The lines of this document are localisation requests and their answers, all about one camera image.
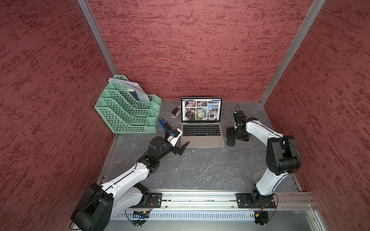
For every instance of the silver laptop computer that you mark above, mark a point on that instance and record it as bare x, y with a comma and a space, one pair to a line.
201, 122

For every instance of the green plastic file organizer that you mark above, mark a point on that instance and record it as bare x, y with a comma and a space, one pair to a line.
122, 113

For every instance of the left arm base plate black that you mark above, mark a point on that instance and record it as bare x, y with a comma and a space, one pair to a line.
152, 200

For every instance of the black wireless mouse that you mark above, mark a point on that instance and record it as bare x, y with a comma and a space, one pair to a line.
230, 141

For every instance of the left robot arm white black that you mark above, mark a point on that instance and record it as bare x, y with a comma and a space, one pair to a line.
99, 202

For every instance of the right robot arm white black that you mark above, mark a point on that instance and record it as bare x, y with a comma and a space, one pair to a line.
282, 157

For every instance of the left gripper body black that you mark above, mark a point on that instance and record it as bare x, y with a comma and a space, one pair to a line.
175, 149

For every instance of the right aluminium corner post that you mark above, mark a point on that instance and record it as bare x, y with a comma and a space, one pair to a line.
299, 37

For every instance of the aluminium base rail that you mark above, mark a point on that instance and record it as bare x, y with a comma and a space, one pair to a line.
226, 200

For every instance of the black beige stapler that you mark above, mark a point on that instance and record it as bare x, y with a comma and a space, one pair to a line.
176, 112

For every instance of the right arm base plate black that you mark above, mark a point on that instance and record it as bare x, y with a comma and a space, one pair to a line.
242, 200

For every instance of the papers in organizer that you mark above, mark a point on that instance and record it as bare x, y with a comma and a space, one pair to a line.
133, 88

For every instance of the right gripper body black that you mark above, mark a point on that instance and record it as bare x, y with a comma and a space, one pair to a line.
240, 134

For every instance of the aluminium corner post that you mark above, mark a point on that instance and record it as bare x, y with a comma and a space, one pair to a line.
299, 37
88, 13

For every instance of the left aluminium corner post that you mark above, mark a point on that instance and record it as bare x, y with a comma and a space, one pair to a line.
88, 13

